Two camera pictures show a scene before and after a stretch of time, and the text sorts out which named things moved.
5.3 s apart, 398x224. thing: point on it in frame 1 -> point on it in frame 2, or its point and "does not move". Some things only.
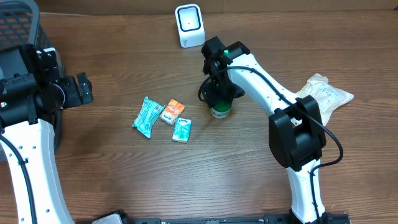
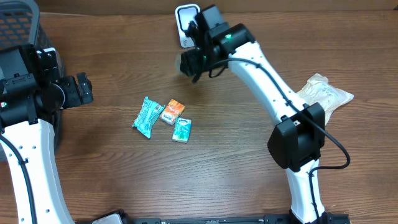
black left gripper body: [73, 96] does not move
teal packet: [181, 130] does not move
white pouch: [329, 97] does not move
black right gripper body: [223, 90] -> [198, 61]
